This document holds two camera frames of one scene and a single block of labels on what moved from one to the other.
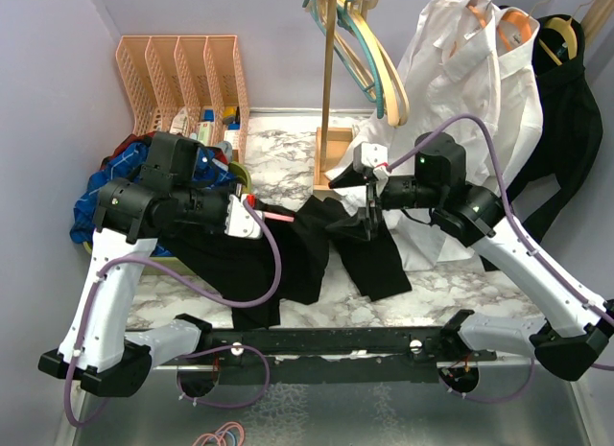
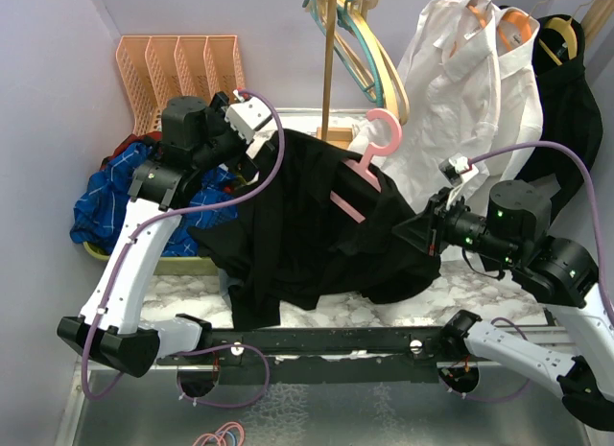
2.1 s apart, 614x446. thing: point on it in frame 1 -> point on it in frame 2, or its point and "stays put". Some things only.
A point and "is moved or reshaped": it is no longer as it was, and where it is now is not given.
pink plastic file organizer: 192,83 stays put
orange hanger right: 523,22 stays put
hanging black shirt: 571,132 stays put
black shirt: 284,266 is moved or reshaped
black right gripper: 355,225 -> 425,231
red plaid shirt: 139,138 stays put
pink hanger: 272,215 -> 362,167
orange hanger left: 483,22 stays put
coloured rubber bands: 221,433 stays put
